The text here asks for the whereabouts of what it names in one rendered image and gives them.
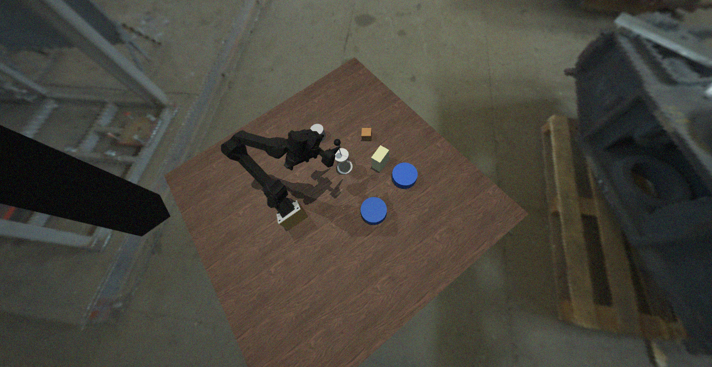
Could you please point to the french press coffee maker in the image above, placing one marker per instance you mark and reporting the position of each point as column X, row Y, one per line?
column 344, row 165

